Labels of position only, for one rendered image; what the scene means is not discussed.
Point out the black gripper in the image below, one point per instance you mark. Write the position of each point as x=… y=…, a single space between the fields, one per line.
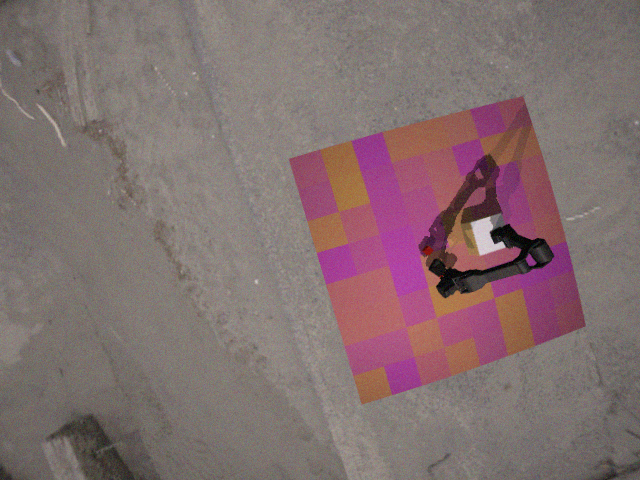
x=438 y=268

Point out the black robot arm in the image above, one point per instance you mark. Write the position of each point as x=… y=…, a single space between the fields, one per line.
x=476 y=279

